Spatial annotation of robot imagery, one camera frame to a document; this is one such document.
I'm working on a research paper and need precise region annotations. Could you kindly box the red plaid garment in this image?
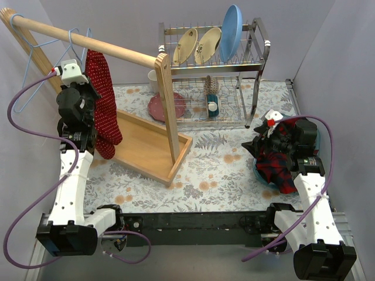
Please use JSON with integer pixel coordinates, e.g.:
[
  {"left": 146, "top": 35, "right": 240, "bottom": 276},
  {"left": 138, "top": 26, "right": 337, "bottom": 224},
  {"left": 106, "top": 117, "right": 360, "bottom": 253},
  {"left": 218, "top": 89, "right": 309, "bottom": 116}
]
[{"left": 254, "top": 118, "right": 320, "bottom": 194}]

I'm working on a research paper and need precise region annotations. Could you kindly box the red polka dot skirt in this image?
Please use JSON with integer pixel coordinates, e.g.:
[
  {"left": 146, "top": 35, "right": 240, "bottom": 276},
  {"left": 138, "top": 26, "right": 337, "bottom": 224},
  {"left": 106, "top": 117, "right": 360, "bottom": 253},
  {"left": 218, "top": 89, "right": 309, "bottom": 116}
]
[{"left": 85, "top": 49, "right": 122, "bottom": 159}]

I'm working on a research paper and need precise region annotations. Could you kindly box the light blue wire hanger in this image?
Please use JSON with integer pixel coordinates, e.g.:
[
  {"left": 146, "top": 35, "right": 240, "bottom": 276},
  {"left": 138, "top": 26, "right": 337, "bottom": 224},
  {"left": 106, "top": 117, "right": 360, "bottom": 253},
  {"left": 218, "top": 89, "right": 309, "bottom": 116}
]
[{"left": 68, "top": 28, "right": 87, "bottom": 70}]

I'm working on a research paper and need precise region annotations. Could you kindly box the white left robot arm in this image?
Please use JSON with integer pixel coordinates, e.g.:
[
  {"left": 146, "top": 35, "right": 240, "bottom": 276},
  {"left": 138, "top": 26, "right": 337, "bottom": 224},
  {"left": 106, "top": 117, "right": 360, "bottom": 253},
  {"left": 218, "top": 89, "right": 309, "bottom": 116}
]
[{"left": 36, "top": 82, "right": 125, "bottom": 256}]

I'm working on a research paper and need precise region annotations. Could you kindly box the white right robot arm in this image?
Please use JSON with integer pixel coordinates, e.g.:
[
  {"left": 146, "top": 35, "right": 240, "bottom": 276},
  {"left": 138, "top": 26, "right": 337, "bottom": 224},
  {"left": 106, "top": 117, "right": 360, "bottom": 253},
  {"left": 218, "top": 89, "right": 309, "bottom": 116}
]
[{"left": 242, "top": 110, "right": 357, "bottom": 280}]

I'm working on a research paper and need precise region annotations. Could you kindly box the teal transparent plastic basin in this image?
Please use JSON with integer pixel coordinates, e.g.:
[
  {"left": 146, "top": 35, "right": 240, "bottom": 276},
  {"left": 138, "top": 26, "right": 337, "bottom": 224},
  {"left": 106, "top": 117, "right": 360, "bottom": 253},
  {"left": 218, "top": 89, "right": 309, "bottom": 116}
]
[{"left": 252, "top": 115, "right": 322, "bottom": 188}]

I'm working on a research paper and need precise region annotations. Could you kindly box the floral table mat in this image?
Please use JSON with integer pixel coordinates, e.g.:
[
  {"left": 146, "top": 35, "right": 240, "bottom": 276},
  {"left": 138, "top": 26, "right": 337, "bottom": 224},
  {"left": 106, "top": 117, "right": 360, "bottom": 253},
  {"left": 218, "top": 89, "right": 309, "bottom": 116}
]
[{"left": 84, "top": 80, "right": 302, "bottom": 214}]

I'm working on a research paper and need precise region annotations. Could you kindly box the white cup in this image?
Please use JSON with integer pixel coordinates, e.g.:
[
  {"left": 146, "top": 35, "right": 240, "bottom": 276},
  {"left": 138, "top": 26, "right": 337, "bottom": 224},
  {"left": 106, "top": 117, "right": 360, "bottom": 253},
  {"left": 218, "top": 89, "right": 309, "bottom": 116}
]
[{"left": 148, "top": 70, "right": 159, "bottom": 94}]

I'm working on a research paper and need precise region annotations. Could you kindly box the pink dotted plate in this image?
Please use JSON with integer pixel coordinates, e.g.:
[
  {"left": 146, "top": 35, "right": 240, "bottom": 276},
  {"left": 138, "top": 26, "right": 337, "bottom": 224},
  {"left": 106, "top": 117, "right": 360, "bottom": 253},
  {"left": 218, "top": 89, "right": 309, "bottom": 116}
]
[{"left": 148, "top": 92, "right": 186, "bottom": 122}]

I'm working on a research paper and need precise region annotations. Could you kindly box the wooden clothes rack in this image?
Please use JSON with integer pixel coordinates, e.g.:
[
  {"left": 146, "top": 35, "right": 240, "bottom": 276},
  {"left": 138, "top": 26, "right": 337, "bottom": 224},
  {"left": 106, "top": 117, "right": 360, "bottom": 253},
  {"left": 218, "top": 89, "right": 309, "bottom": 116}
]
[{"left": 1, "top": 8, "right": 192, "bottom": 186}]

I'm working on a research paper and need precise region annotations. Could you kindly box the stainless steel dish rack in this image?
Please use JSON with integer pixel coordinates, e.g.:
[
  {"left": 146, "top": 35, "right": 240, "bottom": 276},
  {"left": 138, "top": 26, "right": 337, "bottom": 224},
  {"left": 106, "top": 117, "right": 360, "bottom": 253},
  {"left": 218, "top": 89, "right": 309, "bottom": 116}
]
[{"left": 171, "top": 18, "right": 271, "bottom": 128}]

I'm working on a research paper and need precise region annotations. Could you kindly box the cream floral plate left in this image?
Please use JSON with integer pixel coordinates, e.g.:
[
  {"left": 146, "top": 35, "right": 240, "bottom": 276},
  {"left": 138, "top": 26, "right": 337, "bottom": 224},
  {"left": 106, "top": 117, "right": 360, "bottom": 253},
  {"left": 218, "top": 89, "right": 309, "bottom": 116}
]
[{"left": 173, "top": 28, "right": 198, "bottom": 65}]

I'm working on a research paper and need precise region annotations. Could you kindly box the cream floral plate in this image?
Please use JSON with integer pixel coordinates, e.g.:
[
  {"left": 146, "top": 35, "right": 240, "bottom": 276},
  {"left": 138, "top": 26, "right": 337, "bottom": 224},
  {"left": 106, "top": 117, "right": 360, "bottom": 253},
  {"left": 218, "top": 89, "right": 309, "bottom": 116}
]
[
  {"left": 194, "top": 27, "right": 221, "bottom": 64},
  {"left": 173, "top": 28, "right": 198, "bottom": 65}
]

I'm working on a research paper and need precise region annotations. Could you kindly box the cream floral plate right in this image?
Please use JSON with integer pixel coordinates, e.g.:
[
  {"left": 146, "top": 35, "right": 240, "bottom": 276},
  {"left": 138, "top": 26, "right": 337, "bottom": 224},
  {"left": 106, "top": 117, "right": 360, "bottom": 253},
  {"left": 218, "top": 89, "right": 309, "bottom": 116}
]
[{"left": 194, "top": 27, "right": 221, "bottom": 64}]

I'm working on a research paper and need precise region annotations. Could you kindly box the blue plate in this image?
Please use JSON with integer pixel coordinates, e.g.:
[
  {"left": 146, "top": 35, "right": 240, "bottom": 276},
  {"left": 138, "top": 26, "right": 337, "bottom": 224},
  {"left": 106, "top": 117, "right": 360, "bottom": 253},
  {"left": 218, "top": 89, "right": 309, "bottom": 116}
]
[{"left": 220, "top": 5, "right": 243, "bottom": 63}]

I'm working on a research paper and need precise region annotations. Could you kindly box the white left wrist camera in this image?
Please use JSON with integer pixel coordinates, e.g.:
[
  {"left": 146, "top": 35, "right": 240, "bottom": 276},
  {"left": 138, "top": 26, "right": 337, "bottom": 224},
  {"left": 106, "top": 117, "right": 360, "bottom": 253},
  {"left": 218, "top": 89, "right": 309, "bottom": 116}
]
[{"left": 52, "top": 59, "right": 88, "bottom": 87}]

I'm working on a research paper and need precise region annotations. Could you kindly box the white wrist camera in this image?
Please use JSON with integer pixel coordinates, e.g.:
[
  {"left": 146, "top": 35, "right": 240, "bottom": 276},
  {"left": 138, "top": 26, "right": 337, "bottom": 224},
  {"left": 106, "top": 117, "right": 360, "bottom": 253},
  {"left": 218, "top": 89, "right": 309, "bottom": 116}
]
[
  {"left": 261, "top": 109, "right": 284, "bottom": 128},
  {"left": 52, "top": 59, "right": 88, "bottom": 87}
]

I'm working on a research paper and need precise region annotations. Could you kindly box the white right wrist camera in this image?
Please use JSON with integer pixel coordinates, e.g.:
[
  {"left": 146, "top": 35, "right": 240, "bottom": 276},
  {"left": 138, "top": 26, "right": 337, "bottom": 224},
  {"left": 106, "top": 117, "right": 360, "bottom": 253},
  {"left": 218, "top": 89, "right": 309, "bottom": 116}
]
[{"left": 261, "top": 109, "right": 284, "bottom": 128}]

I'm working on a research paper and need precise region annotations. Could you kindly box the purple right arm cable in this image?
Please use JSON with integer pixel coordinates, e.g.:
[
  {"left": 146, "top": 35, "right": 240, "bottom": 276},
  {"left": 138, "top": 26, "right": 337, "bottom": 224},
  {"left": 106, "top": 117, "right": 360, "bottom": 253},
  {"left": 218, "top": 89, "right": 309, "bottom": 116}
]
[{"left": 241, "top": 115, "right": 335, "bottom": 263}]

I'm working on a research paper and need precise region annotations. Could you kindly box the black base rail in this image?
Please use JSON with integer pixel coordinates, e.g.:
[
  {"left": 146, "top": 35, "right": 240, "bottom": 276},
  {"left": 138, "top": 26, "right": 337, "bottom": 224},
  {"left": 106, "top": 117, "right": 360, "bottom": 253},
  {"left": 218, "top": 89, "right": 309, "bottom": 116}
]
[{"left": 120, "top": 208, "right": 281, "bottom": 247}]

